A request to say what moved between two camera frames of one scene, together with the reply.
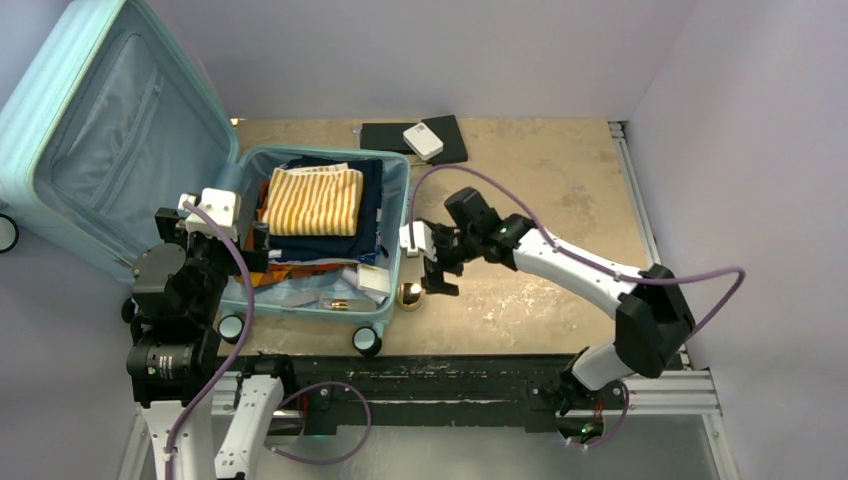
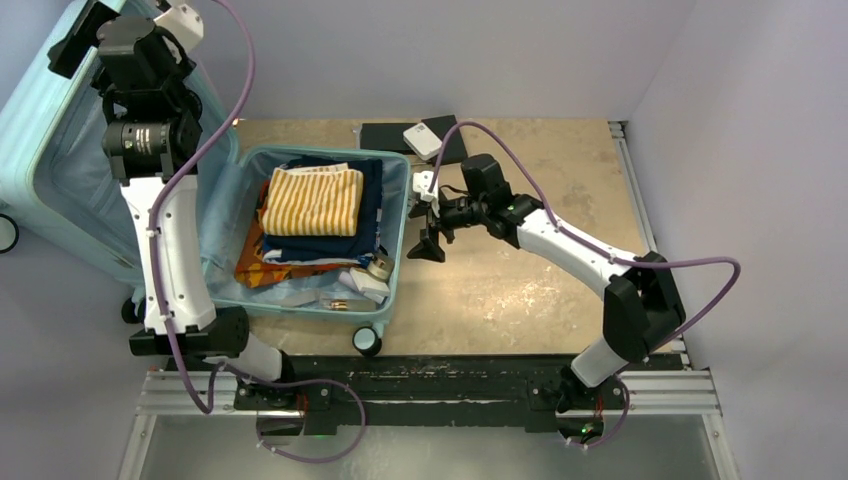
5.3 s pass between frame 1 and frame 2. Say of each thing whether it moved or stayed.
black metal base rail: stayed
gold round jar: moved
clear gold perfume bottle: stayed
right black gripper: moved
